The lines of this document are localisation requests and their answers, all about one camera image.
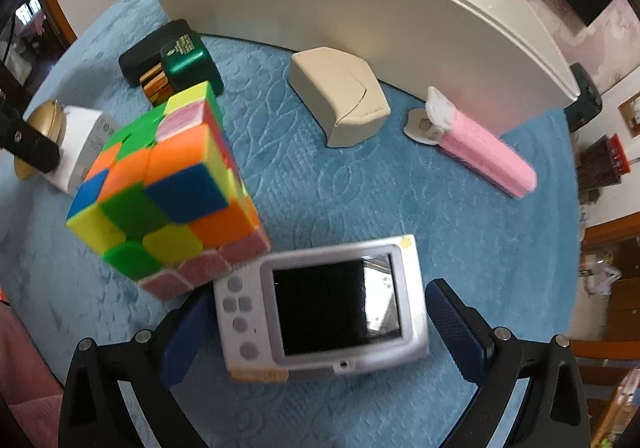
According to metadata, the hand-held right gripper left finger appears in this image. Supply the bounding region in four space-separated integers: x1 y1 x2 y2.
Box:
59 289 220 448

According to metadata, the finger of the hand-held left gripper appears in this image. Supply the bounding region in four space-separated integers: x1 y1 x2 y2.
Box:
0 105 62 175

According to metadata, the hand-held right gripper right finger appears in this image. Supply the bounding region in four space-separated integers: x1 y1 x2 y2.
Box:
424 278 591 448

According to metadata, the gold round compact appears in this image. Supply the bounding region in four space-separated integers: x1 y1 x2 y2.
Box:
13 99 67 179

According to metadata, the white jar gold lid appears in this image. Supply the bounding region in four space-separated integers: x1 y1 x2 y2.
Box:
49 105 120 194

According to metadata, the silver digital camera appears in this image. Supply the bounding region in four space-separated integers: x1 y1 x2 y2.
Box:
213 234 431 385

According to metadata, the colourful puzzle cube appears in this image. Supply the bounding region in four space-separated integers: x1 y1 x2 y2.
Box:
66 80 272 300

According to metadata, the small black case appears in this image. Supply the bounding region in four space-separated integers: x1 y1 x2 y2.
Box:
118 19 193 88

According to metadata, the pink dispenser with white head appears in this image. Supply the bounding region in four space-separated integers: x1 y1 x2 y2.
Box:
404 86 538 199

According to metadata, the green battery box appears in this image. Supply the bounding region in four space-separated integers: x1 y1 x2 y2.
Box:
140 31 224 107

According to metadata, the beige box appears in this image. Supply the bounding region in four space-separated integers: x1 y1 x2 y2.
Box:
288 46 391 149

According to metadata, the window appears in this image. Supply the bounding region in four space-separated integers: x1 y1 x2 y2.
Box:
14 0 45 26

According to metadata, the person's pink clothing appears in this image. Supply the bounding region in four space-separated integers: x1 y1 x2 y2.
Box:
0 298 66 448

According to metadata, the blue plush table mat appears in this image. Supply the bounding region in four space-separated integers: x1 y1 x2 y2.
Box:
0 0 583 448

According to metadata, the woven basket with red lid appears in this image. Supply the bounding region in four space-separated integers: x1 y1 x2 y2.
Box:
575 133 628 194

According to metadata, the dark green air fryer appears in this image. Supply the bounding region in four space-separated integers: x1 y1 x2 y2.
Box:
567 63 603 131

